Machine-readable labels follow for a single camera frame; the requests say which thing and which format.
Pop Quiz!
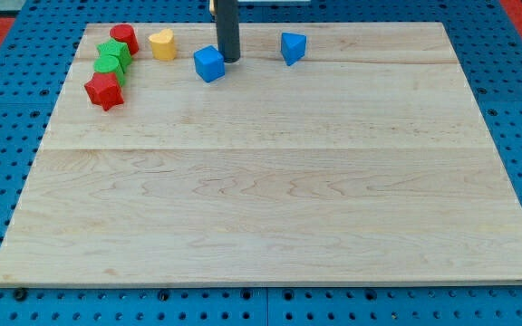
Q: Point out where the blue cube block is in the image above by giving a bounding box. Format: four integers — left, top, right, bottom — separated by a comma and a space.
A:
193, 45, 225, 82

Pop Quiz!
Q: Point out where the blue triangle block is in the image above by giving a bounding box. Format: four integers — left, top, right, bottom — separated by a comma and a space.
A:
281, 33, 307, 66

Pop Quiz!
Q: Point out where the wooden board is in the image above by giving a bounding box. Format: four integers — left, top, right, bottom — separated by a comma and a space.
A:
0, 23, 522, 289

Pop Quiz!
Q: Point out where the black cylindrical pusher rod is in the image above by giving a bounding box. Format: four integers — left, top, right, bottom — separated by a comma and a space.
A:
213, 0, 241, 63

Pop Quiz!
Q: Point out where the yellow heart block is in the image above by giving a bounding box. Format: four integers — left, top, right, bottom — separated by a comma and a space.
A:
149, 28, 177, 61

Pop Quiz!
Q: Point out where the red star block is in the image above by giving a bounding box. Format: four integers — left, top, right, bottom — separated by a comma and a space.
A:
84, 72, 124, 111

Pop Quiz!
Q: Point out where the green cylinder block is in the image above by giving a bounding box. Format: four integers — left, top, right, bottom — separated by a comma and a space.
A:
93, 55, 126, 86

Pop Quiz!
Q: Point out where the red cylinder block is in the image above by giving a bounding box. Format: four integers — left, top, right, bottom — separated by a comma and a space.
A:
110, 24, 140, 55

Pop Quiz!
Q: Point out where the green star block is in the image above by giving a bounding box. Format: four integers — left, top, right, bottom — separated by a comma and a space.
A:
96, 38, 132, 72

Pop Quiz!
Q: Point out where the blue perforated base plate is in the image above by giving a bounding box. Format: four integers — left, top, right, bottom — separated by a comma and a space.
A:
0, 1, 522, 325

